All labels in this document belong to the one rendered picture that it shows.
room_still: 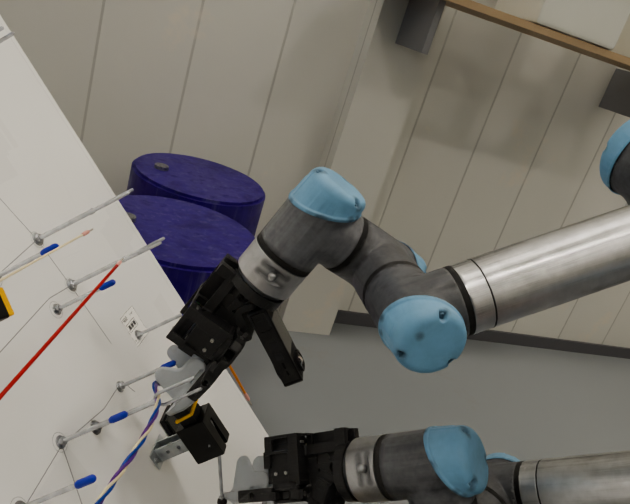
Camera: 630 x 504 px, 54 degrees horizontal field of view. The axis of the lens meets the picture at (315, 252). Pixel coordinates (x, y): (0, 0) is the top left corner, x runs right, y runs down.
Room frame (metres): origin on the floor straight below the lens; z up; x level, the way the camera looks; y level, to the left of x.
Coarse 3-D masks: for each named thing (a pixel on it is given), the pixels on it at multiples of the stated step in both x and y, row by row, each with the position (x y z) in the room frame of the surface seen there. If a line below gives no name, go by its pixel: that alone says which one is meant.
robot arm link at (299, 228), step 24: (312, 192) 0.65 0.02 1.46; (336, 192) 0.64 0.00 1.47; (288, 216) 0.65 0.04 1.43; (312, 216) 0.64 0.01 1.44; (336, 216) 0.64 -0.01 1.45; (360, 216) 0.67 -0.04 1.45; (264, 240) 0.65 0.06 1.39; (288, 240) 0.64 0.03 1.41; (312, 240) 0.64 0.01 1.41; (336, 240) 0.65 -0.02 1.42; (288, 264) 0.64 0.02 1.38; (312, 264) 0.65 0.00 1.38; (336, 264) 0.66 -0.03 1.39
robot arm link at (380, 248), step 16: (368, 224) 0.68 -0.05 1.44; (368, 240) 0.67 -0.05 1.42; (384, 240) 0.68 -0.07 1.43; (352, 256) 0.66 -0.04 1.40; (368, 256) 0.66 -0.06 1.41; (384, 256) 0.65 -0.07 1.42; (400, 256) 0.65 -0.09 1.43; (416, 256) 0.71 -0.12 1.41; (336, 272) 0.67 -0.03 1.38; (352, 272) 0.66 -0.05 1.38; (368, 272) 0.63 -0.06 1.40
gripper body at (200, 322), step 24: (216, 288) 0.67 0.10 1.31; (240, 288) 0.64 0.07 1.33; (192, 312) 0.63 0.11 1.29; (216, 312) 0.66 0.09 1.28; (240, 312) 0.65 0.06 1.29; (168, 336) 0.63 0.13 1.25; (192, 336) 0.64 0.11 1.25; (216, 336) 0.64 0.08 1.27; (240, 336) 0.65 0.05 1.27; (216, 360) 0.64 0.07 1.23
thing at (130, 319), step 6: (132, 306) 0.81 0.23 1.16; (126, 312) 0.79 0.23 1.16; (132, 312) 0.80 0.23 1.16; (120, 318) 0.77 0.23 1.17; (126, 318) 0.78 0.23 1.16; (132, 318) 0.79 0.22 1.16; (138, 318) 0.81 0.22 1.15; (126, 324) 0.77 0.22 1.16; (132, 324) 0.78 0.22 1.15; (138, 324) 0.80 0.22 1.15; (132, 330) 0.78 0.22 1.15; (138, 330) 0.79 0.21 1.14; (132, 336) 0.77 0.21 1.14; (144, 336) 0.80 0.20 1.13; (138, 342) 0.77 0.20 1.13
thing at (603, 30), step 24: (504, 0) 3.16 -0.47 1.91; (528, 0) 2.99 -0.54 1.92; (552, 0) 2.91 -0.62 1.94; (576, 0) 2.95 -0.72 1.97; (600, 0) 2.99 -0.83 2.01; (624, 0) 3.04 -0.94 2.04; (552, 24) 2.92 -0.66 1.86; (576, 24) 2.97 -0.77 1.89; (600, 24) 3.02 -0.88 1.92; (624, 24) 3.07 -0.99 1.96
